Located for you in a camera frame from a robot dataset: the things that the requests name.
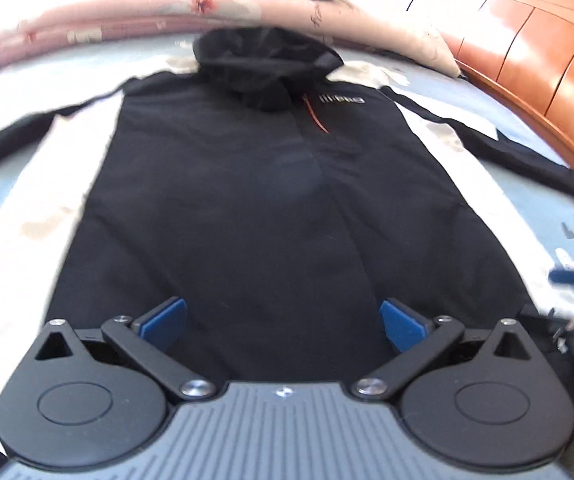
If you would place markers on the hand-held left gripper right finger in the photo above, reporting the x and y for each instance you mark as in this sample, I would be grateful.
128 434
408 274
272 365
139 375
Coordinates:
404 329

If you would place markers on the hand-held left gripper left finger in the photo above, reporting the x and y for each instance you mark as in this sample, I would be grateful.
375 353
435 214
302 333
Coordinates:
162 324

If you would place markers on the black and white hooded jacket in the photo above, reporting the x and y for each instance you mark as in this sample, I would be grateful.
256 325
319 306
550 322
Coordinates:
267 200

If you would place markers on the orange wooden headboard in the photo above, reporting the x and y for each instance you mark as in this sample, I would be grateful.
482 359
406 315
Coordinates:
542 50

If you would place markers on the pink floral folded quilt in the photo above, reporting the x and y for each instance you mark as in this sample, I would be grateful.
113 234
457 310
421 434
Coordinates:
117 15

